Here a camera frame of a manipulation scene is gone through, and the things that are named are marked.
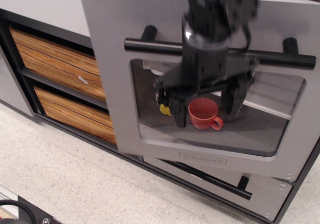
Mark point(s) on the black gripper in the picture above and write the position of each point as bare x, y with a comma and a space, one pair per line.
203, 69

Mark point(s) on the grey toy oven door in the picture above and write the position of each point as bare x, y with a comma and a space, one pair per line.
278, 149

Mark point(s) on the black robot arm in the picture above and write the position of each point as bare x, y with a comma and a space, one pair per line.
207, 30

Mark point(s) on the grey oven rack tray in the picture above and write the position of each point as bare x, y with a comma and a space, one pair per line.
271, 96

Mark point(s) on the grey lower oven drawer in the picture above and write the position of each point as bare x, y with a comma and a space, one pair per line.
261, 195

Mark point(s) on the red toy cup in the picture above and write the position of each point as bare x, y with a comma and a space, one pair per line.
203, 114

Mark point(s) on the yellow toy bell pepper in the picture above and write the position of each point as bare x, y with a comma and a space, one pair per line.
165, 110

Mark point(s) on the dark grey toy kitchen cabinet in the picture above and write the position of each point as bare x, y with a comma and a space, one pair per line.
82, 179

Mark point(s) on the lower wood-pattern storage bin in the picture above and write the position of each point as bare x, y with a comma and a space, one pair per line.
77, 115

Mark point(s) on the wood-pattern storage bin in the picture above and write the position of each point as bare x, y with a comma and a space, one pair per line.
77, 115
58, 63

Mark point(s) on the upper wood-pattern storage bin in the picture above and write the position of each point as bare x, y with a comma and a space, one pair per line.
58, 63

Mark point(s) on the black oven door handle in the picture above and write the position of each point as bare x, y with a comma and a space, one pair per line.
290, 56

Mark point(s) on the black drawer handle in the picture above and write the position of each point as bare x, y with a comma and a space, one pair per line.
239, 190

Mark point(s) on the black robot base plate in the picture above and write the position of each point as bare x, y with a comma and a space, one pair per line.
39, 214

